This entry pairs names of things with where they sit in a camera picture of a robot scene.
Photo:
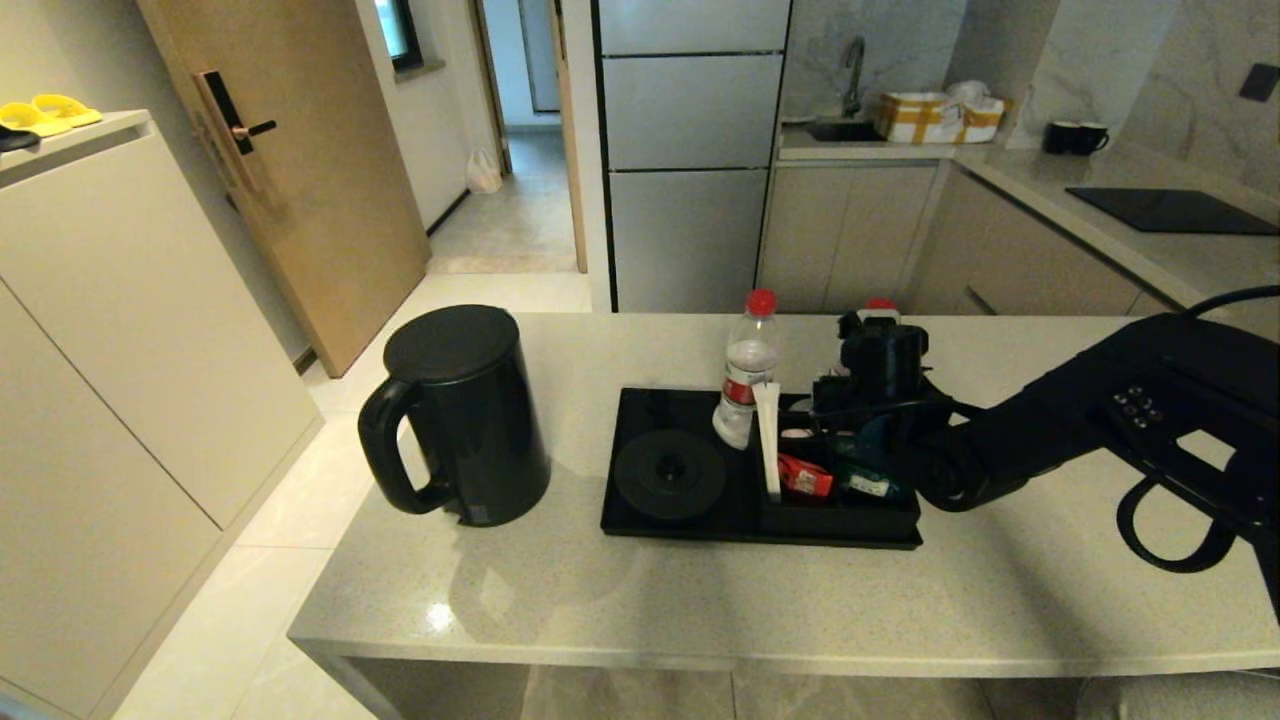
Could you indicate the black compartment organizer box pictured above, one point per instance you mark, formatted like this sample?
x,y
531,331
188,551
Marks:
x,y
840,518

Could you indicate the silver refrigerator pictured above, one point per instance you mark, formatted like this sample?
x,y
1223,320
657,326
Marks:
x,y
690,198

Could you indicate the black rectangular serving tray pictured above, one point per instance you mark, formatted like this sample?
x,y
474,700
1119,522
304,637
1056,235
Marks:
x,y
640,408

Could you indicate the dark kitchen sink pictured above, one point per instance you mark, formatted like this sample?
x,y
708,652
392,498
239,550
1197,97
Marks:
x,y
845,130

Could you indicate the black wall socket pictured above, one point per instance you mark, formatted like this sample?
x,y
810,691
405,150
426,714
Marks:
x,y
1258,82

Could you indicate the light wooden door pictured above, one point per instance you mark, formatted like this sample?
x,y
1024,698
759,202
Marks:
x,y
320,198

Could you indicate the chrome kitchen faucet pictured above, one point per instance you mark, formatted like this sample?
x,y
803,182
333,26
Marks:
x,y
853,73

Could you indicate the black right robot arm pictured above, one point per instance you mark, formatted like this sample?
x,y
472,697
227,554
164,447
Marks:
x,y
1100,410

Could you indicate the dark framed window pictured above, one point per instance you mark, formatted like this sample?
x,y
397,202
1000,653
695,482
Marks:
x,y
400,33

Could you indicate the black mug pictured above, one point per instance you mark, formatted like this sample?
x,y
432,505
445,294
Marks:
x,y
1056,137
1087,138

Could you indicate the black round kettle base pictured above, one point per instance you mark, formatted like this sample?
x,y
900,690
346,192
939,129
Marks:
x,y
670,473

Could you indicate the white crumpled plastic bag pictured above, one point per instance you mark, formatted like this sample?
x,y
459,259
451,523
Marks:
x,y
968,91

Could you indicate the black electric kettle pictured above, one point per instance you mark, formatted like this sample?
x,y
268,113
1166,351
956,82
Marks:
x,y
470,418

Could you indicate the clear water bottle red cap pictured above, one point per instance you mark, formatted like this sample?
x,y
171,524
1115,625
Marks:
x,y
750,358
881,304

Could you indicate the red sachet packet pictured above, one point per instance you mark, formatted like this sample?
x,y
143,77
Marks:
x,y
805,476

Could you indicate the black induction cooktop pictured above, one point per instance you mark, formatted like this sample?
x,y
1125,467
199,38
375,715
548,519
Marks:
x,y
1172,210

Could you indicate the black item on cabinet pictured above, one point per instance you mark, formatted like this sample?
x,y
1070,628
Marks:
x,y
15,138

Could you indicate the white long paper sachet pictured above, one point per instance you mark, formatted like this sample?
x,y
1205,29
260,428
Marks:
x,y
768,440

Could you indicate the dark green tea packet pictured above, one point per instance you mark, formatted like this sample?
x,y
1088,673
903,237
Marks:
x,y
878,432
866,482

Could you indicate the narrow wooden door leaf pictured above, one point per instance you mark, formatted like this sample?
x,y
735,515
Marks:
x,y
568,138

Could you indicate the beige kitchen base cabinets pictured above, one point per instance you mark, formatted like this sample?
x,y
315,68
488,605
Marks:
x,y
850,238

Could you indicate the yellow slipper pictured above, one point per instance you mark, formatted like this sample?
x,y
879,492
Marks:
x,y
68,108
25,118

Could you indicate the yellow white box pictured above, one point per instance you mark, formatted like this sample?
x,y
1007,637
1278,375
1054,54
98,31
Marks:
x,y
925,119

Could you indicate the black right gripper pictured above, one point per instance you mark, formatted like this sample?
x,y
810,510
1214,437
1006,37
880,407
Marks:
x,y
880,415

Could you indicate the white small packet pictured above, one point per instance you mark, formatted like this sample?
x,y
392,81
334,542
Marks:
x,y
795,434

